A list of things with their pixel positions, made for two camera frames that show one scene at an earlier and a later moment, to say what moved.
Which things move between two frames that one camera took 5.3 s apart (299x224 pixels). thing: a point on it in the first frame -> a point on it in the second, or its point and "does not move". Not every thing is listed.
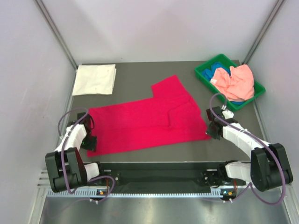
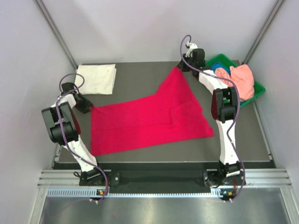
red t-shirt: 171,117 does not move
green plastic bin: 259,89 does not move
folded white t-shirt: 94,79 does not move
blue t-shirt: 208,73 does not move
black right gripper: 209,132 -> 181,65
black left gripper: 92,146 -> 84,109
